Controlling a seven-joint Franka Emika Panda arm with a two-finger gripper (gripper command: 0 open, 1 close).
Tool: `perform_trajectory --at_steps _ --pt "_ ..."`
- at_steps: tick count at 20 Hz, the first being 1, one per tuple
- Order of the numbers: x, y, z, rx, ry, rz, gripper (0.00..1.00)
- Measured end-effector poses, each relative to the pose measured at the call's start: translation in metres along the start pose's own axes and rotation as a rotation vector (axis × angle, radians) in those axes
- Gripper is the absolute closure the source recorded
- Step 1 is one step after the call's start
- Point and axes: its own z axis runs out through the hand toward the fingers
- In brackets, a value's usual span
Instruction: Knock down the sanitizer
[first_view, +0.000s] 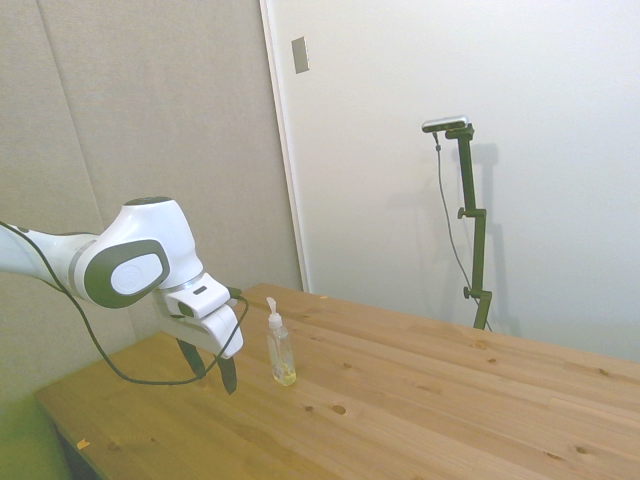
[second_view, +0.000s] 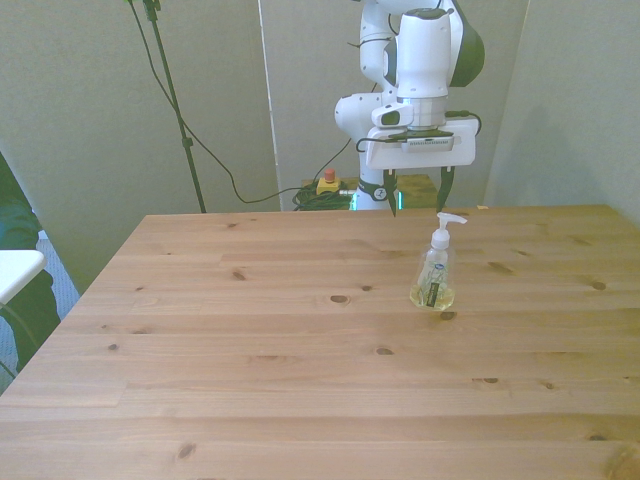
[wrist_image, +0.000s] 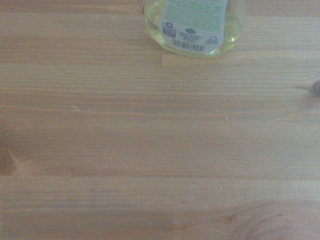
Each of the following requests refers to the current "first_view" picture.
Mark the grey wall switch plate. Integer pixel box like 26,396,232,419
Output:
291,36,312,75

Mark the green blurred object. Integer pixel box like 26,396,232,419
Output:
0,394,69,480

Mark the dark green camera stand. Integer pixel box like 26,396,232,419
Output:
443,126,493,331

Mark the clear sanitizer pump bottle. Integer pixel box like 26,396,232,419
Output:
265,296,298,387

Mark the silver exterior camera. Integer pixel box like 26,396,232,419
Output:
421,114,471,134

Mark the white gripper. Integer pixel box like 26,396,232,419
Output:
152,289,245,396

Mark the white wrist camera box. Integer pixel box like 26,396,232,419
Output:
165,277,235,319

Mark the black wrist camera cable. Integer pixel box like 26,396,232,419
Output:
0,219,251,387

